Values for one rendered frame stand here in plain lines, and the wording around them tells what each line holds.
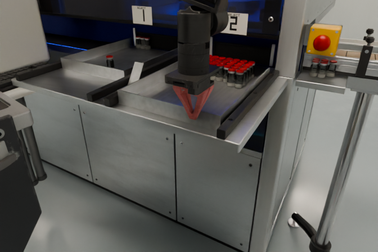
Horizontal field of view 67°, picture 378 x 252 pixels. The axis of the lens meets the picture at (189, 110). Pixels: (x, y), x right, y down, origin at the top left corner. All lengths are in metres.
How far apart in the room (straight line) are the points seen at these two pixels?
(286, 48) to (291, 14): 0.09
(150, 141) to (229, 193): 0.39
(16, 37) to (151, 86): 0.70
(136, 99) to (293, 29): 0.46
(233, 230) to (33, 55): 1.11
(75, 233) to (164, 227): 0.44
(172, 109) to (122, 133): 0.76
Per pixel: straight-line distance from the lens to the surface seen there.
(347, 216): 1.80
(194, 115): 0.55
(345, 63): 0.96
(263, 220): 1.20
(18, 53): 1.33
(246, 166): 1.06
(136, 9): 1.07
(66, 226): 1.67
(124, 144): 1.37
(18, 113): 0.31
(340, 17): 5.47
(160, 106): 0.61
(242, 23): 0.88
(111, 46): 1.14
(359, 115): 1.06
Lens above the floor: 1.16
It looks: 26 degrees down
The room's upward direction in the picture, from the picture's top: straight up
